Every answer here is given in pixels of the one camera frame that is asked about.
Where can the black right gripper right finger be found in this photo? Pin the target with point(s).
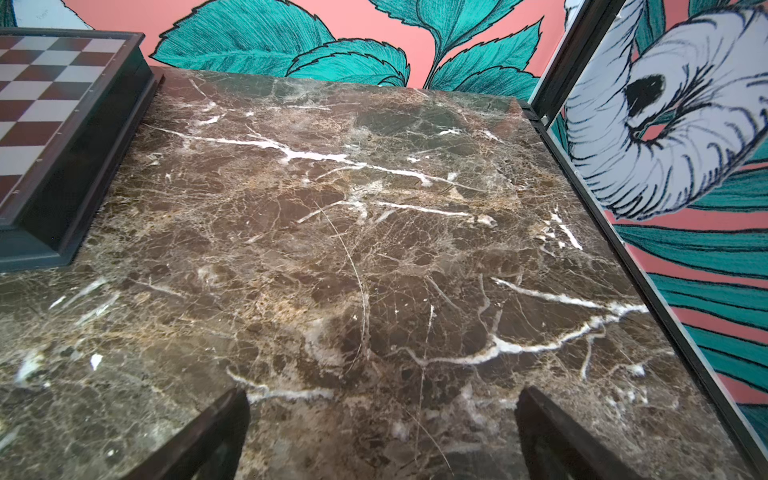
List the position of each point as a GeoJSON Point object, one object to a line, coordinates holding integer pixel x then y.
{"type": "Point", "coordinates": [555, 446]}

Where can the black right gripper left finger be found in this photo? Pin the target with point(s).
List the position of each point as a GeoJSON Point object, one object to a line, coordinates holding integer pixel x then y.
{"type": "Point", "coordinates": [209, 447]}

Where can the red white chess board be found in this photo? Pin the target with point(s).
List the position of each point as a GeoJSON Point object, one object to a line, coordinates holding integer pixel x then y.
{"type": "Point", "coordinates": [71, 102]}

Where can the black frame post right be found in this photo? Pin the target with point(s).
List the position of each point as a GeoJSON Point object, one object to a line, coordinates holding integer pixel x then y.
{"type": "Point", "coordinates": [661, 108]}

